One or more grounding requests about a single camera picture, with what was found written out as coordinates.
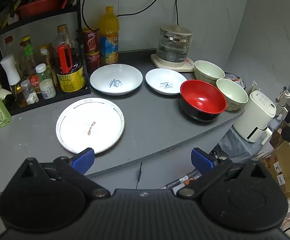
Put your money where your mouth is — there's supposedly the red and black bowl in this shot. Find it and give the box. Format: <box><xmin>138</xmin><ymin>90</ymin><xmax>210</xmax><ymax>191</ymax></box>
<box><xmin>179</xmin><ymin>79</ymin><xmax>227</xmax><ymax>122</ymax></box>

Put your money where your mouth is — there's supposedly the black metal rack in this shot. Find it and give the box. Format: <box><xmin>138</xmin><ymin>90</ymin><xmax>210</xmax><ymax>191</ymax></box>
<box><xmin>0</xmin><ymin>0</ymin><xmax>92</xmax><ymax>117</ymax></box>

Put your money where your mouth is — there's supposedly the red drink can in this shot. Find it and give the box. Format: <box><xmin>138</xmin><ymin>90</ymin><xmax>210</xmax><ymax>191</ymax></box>
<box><xmin>82</xmin><ymin>27</ymin><xmax>100</xmax><ymax>53</ymax></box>
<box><xmin>85</xmin><ymin>50</ymin><xmax>101</xmax><ymax>74</ymax></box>

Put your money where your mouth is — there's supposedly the small dish with packets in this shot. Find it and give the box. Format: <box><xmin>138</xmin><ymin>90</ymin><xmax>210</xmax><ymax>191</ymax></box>
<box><xmin>223</xmin><ymin>72</ymin><xmax>246</xmax><ymax>89</ymax></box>

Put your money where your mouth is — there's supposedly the cream kettle base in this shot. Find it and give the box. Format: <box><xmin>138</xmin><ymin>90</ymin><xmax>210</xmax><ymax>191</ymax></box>
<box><xmin>150</xmin><ymin>54</ymin><xmax>195</xmax><ymax>72</ymax></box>

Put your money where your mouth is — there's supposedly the small white plate blue print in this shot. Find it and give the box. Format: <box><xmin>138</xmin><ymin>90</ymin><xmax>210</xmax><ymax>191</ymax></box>
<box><xmin>145</xmin><ymin>68</ymin><xmax>188</xmax><ymax>96</ymax></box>

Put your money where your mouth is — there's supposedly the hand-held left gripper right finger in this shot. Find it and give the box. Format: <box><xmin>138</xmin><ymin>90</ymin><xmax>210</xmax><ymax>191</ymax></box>
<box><xmin>176</xmin><ymin>148</ymin><xmax>269</xmax><ymax>198</ymax></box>

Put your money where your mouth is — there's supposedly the red plastic basket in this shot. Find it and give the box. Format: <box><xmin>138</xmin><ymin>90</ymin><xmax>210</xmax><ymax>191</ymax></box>
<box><xmin>15</xmin><ymin>0</ymin><xmax>65</xmax><ymax>19</ymax></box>

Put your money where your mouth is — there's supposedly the glass kettle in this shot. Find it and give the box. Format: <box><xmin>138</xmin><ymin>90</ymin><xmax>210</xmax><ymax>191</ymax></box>
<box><xmin>157</xmin><ymin>25</ymin><xmax>193</xmax><ymax>64</ymax></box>

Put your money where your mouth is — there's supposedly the red label jar white cap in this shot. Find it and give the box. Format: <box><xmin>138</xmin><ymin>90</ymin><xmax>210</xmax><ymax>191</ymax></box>
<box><xmin>30</xmin><ymin>64</ymin><xmax>48</xmax><ymax>94</ymax></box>

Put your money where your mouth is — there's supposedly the small white appliance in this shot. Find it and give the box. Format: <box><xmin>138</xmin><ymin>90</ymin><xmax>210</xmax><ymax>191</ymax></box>
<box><xmin>276</xmin><ymin>86</ymin><xmax>290</xmax><ymax>115</ymax></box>

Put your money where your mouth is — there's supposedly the cream air fryer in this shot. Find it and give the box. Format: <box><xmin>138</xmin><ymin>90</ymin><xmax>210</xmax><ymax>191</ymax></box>
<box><xmin>232</xmin><ymin>90</ymin><xmax>277</xmax><ymax>145</ymax></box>

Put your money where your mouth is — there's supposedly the clear plastic bag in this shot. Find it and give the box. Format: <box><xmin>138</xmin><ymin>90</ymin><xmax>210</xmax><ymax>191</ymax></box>
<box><xmin>218</xmin><ymin>127</ymin><xmax>260</xmax><ymax>160</ymax></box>

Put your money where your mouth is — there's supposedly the orange juice bottle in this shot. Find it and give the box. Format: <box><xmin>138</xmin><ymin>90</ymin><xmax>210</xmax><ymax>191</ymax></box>
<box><xmin>99</xmin><ymin>6</ymin><xmax>120</xmax><ymax>67</ymax></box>

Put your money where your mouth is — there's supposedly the oil bottle with red handle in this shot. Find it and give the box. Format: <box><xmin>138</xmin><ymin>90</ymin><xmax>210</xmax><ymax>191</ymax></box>
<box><xmin>52</xmin><ymin>24</ymin><xmax>86</xmax><ymax>93</ymax></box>

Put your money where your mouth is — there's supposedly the large white plate blue print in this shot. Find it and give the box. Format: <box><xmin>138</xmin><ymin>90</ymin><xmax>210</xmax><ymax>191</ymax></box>
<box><xmin>89</xmin><ymin>64</ymin><xmax>143</xmax><ymax>96</ymax></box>

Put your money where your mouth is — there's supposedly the clear bottle red cap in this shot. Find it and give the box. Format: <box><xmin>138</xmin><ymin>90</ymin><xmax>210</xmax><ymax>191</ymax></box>
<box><xmin>4</xmin><ymin>36</ymin><xmax>18</xmax><ymax>58</ymax></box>

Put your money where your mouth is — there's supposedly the cream bowl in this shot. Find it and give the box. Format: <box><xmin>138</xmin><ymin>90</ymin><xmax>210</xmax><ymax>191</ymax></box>
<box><xmin>216</xmin><ymin>78</ymin><xmax>249</xmax><ymax>112</ymax></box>
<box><xmin>194</xmin><ymin>60</ymin><xmax>225</xmax><ymax>82</ymax></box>

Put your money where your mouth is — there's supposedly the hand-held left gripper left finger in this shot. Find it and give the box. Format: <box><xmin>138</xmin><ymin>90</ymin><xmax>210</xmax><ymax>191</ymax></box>
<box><xmin>18</xmin><ymin>148</ymin><xmax>111</xmax><ymax>200</ymax></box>

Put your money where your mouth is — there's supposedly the white plastic jar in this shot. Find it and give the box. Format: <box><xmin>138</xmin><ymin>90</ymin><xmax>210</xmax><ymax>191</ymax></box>
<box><xmin>40</xmin><ymin>79</ymin><xmax>56</xmax><ymax>100</ymax></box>

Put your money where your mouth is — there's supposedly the clear spice jar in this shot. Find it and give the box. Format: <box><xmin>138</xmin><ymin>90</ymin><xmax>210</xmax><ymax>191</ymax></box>
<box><xmin>21</xmin><ymin>79</ymin><xmax>39</xmax><ymax>105</ymax></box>

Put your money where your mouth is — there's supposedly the green label sauce bottle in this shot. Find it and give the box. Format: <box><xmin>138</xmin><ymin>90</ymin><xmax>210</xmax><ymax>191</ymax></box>
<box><xmin>20</xmin><ymin>35</ymin><xmax>39</xmax><ymax>80</ymax></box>

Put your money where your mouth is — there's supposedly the white plate leaf print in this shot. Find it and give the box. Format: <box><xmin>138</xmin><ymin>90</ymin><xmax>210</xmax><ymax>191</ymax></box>
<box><xmin>56</xmin><ymin>97</ymin><xmax>125</xmax><ymax>155</ymax></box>

